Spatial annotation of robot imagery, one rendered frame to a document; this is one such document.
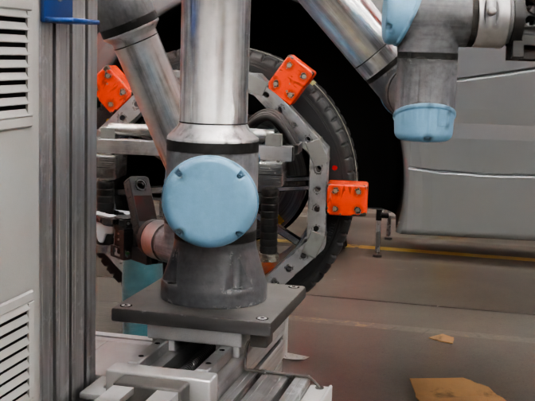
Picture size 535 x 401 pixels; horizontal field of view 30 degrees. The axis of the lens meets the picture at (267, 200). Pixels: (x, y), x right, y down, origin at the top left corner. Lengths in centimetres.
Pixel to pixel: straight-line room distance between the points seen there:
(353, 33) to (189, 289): 41
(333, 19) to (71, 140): 39
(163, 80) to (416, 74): 52
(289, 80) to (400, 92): 95
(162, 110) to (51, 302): 50
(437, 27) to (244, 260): 41
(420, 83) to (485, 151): 118
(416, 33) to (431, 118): 11
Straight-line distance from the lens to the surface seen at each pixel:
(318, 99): 227
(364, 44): 135
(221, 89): 121
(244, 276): 137
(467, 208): 242
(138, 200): 194
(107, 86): 227
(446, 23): 124
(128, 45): 161
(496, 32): 126
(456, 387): 365
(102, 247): 207
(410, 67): 124
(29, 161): 105
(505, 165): 242
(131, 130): 206
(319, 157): 219
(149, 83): 162
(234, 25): 122
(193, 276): 136
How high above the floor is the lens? 116
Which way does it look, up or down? 8 degrees down
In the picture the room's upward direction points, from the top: 2 degrees clockwise
